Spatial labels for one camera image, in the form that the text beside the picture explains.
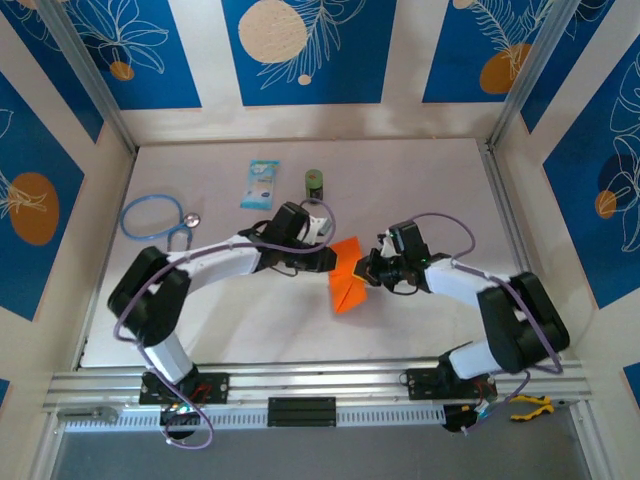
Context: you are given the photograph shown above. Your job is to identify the orange square paper sheet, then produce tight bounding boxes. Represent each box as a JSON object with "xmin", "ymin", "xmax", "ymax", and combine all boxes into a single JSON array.
[{"xmin": 327, "ymin": 234, "xmax": 370, "ymax": 315}]

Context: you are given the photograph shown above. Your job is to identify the green cylindrical can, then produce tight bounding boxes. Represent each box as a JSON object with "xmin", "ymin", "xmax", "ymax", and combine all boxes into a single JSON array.
[{"xmin": 303, "ymin": 168, "xmax": 325, "ymax": 204}]

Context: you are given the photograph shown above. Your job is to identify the blue wet wipes packet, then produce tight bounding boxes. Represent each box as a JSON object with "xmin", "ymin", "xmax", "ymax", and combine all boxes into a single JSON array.
[{"xmin": 239, "ymin": 159, "xmax": 281, "ymax": 211}]

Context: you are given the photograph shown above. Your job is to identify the blue stethoscope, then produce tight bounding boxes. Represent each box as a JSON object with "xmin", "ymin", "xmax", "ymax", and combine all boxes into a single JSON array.
[{"xmin": 119, "ymin": 193, "xmax": 203, "ymax": 257}]

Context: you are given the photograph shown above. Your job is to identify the black controller board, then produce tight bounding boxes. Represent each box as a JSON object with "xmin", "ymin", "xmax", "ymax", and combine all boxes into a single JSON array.
[
  {"xmin": 158, "ymin": 402, "xmax": 204, "ymax": 441},
  {"xmin": 442, "ymin": 402, "xmax": 499, "ymax": 435}
]

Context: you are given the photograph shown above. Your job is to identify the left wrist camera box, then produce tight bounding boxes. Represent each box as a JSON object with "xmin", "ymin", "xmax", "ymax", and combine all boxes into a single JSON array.
[{"xmin": 305, "ymin": 214, "xmax": 335, "ymax": 237}]

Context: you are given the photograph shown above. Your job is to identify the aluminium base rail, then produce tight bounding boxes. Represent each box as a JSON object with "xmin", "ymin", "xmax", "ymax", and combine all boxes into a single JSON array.
[{"xmin": 42, "ymin": 357, "xmax": 594, "ymax": 414}]

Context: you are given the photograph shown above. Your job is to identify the aluminium table side rail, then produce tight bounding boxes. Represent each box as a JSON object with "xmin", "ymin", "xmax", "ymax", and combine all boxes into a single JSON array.
[{"xmin": 476, "ymin": 138, "xmax": 562, "ymax": 360}]

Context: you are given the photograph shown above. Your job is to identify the grey slotted cable duct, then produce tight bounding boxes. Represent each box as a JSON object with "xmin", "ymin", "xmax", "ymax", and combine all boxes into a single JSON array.
[{"xmin": 62, "ymin": 405, "xmax": 446, "ymax": 434}]

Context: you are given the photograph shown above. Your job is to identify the black block on rail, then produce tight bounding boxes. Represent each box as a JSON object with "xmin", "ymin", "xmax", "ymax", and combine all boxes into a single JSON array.
[{"xmin": 267, "ymin": 397, "xmax": 337, "ymax": 428}]

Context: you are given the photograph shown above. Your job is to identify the yellow handled pliers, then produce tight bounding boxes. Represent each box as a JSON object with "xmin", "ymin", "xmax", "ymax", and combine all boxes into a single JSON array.
[{"xmin": 504, "ymin": 393, "xmax": 576, "ymax": 422}]

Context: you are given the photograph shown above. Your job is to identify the aluminium frame post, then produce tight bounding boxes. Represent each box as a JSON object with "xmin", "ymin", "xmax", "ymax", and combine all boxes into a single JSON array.
[
  {"xmin": 487, "ymin": 0, "xmax": 576, "ymax": 151},
  {"xmin": 37, "ymin": 0, "xmax": 140, "ymax": 154}
]

